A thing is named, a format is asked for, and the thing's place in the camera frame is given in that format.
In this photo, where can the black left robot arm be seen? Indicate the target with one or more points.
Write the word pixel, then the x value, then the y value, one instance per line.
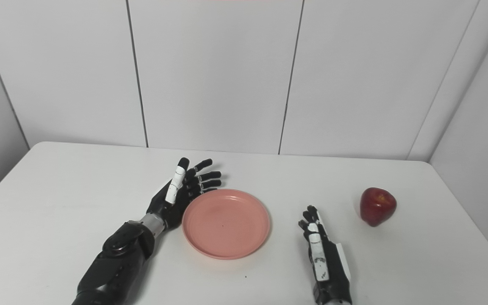
pixel 115 262

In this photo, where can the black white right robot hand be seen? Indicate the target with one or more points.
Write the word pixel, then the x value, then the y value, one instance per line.
pixel 320 254

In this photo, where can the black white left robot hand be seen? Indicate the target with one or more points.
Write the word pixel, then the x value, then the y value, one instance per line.
pixel 175 186

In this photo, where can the pink round plate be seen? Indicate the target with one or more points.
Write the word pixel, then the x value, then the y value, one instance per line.
pixel 226 223

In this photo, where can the red apple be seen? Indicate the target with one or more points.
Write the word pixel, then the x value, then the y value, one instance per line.
pixel 377 206

